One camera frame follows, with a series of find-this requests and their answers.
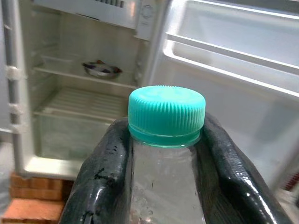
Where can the white freezer compartment flap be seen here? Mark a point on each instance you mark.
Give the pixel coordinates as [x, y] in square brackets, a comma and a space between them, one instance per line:
[105, 16]

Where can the red brick stack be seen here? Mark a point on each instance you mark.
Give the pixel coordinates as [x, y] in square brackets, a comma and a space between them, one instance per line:
[30, 210]

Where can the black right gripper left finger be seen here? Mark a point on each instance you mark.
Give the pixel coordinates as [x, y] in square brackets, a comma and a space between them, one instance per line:
[102, 175]

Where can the white fridge door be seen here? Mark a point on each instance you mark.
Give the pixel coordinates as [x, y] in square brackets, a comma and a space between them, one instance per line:
[233, 70]

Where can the grey wall pipe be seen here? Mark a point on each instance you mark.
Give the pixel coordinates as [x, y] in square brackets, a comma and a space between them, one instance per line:
[10, 46]

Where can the metal bowl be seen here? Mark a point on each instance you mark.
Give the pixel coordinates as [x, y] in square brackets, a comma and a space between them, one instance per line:
[100, 72]

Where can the ribbed white crisper cover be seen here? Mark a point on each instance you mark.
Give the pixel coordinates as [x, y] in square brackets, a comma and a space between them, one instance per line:
[81, 102]

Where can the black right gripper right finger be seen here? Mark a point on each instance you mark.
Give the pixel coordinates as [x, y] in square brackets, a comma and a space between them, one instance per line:
[229, 186]

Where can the white fridge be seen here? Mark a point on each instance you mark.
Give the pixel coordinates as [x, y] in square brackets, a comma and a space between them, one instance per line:
[23, 151]

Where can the clear crisper drawer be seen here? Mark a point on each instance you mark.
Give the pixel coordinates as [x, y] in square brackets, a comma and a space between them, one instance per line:
[70, 140]

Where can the white fridge shelf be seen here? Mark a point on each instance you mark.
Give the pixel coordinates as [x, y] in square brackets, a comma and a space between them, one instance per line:
[70, 75]

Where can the clear bottle with teal cap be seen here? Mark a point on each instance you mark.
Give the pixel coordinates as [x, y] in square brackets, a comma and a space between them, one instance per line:
[163, 175]

